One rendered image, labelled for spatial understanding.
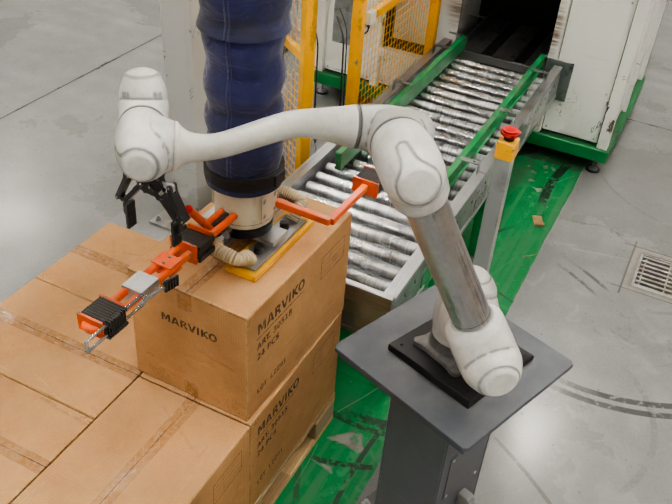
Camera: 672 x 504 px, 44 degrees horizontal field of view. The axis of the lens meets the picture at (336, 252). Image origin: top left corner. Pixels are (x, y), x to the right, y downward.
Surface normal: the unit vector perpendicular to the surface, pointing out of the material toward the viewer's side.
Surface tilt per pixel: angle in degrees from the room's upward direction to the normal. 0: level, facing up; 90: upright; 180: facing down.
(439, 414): 0
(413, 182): 81
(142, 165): 90
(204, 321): 90
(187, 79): 92
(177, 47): 91
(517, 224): 0
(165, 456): 0
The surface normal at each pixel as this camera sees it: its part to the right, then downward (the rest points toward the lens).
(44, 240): 0.07, -0.80
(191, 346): -0.47, 0.50
